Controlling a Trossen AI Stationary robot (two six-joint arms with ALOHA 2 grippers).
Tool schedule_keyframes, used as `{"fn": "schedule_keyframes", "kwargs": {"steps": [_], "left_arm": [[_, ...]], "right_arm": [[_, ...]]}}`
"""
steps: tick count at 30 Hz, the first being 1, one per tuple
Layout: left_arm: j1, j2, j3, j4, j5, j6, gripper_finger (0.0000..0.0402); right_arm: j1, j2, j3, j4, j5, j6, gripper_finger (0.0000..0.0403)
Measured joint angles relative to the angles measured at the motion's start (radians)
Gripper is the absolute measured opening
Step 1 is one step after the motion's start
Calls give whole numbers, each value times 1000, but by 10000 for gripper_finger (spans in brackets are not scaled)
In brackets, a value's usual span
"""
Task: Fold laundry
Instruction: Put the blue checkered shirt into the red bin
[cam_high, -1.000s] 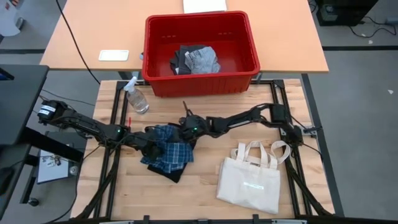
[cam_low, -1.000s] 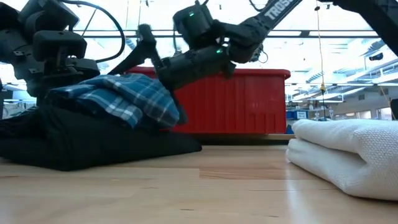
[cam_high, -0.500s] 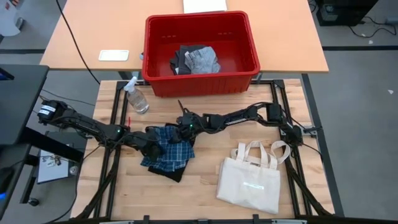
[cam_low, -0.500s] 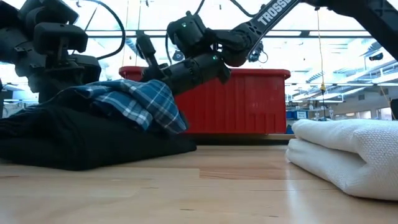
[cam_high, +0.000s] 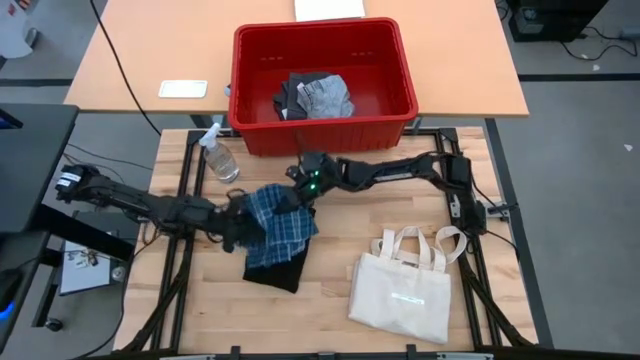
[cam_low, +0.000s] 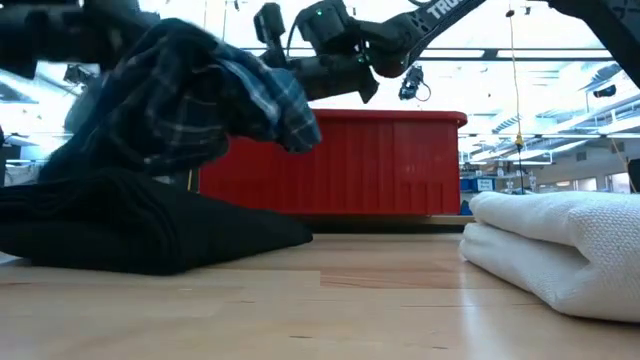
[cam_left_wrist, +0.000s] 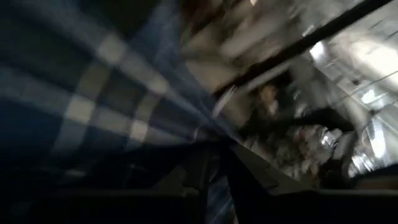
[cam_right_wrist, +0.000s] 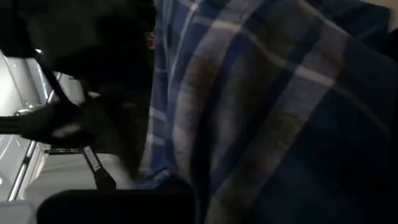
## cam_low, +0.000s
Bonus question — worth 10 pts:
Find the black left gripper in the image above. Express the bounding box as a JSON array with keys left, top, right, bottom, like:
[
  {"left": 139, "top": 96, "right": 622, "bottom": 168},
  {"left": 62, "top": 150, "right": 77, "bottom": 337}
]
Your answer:
[{"left": 74, "top": 0, "right": 162, "bottom": 71}]

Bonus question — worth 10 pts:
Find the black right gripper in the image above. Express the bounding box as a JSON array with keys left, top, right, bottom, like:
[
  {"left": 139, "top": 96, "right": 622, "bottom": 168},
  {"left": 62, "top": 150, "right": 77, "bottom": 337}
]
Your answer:
[{"left": 253, "top": 2, "right": 380, "bottom": 105}]

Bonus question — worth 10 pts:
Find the blue plaid shirt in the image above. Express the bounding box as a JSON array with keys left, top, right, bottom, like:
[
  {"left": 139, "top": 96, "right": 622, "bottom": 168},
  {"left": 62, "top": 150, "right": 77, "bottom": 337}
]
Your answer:
[{"left": 37, "top": 17, "right": 324, "bottom": 184}]

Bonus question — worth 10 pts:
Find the black garment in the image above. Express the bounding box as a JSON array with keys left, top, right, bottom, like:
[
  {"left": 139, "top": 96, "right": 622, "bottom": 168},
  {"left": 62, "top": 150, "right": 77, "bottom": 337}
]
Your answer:
[{"left": 0, "top": 167, "right": 315, "bottom": 277}]

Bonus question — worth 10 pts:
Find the black track spotlight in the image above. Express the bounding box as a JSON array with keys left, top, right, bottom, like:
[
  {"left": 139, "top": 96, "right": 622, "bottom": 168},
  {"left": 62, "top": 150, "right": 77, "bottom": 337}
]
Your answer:
[{"left": 62, "top": 63, "right": 101, "bottom": 86}]

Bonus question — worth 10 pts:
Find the red plastic bin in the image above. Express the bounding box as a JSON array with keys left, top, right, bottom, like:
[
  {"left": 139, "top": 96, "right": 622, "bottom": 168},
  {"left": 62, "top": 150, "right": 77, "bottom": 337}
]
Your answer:
[{"left": 198, "top": 108, "right": 470, "bottom": 217}]

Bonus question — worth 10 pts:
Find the blue storage bin with label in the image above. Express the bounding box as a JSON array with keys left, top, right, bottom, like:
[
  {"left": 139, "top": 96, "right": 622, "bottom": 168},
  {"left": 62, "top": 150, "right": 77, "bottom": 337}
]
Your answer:
[{"left": 459, "top": 177, "right": 496, "bottom": 194}]

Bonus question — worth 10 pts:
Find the folded white towel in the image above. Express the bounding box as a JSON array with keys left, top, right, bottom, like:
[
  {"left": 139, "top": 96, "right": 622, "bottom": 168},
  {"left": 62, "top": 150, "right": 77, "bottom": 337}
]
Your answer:
[{"left": 458, "top": 190, "right": 640, "bottom": 324}]

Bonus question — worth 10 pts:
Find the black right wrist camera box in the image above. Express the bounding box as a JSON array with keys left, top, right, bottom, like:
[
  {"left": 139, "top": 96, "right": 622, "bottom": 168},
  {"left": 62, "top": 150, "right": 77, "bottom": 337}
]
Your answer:
[{"left": 294, "top": 0, "right": 354, "bottom": 49}]

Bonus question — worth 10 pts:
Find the black hanging device with cable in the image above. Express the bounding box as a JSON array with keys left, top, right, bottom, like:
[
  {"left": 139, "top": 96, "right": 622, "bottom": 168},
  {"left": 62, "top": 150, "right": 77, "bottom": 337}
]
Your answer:
[{"left": 398, "top": 64, "right": 432, "bottom": 103}]

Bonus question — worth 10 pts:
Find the black overhead frame bar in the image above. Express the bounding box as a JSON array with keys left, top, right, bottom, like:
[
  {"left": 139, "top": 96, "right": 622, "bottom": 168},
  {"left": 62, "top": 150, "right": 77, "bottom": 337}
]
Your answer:
[{"left": 239, "top": 47, "right": 614, "bottom": 62}]

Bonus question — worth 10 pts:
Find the hanging cable with yellow plug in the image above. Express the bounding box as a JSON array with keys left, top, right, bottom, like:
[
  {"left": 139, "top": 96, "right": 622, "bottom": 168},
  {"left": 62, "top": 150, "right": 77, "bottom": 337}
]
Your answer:
[{"left": 504, "top": 7, "right": 526, "bottom": 194}]

